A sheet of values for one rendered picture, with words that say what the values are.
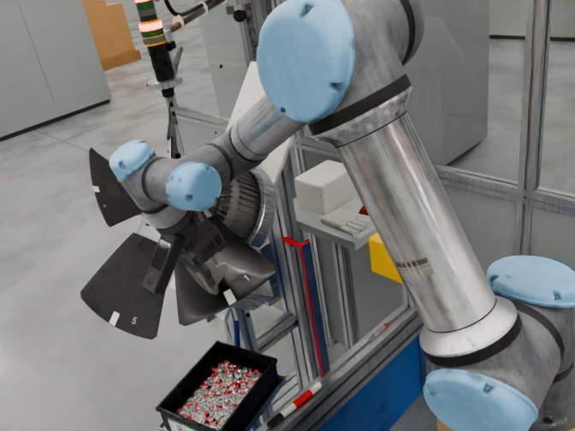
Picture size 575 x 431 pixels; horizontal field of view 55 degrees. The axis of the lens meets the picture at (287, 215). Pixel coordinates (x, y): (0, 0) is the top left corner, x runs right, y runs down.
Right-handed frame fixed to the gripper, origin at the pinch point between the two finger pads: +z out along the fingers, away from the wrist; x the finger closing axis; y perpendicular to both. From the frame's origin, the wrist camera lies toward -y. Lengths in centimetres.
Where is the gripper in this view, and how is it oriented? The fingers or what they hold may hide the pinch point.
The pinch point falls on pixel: (210, 292)
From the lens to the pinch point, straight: 114.8
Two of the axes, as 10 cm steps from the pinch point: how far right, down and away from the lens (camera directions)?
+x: -6.9, -2.6, 6.8
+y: 6.4, -6.7, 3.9
